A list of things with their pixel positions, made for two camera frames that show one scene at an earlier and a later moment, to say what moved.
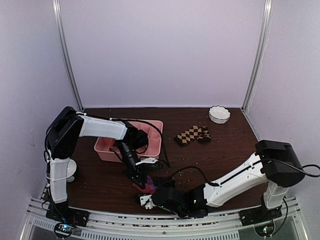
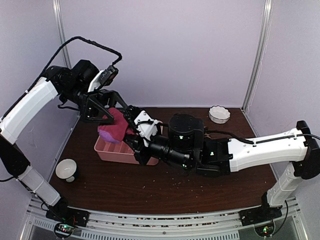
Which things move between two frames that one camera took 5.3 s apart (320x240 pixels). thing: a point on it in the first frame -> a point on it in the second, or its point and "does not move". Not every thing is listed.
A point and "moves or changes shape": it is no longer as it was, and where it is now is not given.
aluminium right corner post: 257,68 does not move
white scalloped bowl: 219,114 does not move
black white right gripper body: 178,215 -> 138,141
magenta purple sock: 149,188 moves or changes shape
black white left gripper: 138,170 -> 93,101
